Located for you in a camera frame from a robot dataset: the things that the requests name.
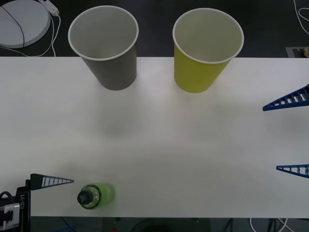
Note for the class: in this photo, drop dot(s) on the green plastic bottle black cap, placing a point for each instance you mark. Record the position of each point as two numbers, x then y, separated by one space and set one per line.
103 193

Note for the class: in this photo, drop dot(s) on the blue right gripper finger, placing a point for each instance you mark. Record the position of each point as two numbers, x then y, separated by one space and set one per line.
299 100
304 169

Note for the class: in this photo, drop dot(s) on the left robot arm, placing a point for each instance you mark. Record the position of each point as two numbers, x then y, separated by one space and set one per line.
9 212

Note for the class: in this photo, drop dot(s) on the round pale grey disc base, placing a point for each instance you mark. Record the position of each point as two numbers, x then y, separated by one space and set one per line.
31 21

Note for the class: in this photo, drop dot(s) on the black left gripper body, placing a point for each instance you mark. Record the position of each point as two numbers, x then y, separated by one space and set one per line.
23 207

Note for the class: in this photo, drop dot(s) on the white power strip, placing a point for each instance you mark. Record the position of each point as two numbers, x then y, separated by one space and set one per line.
51 8

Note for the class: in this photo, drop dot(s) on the grey floor socket box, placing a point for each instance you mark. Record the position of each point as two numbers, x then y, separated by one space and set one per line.
293 52

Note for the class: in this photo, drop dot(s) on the yellow-green plastic waste bin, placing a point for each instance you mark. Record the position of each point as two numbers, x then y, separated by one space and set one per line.
193 72

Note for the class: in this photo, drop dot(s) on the grey plastic waste bin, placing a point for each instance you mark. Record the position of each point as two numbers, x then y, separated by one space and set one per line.
116 72

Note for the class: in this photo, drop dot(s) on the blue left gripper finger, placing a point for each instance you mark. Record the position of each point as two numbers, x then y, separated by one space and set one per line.
38 181

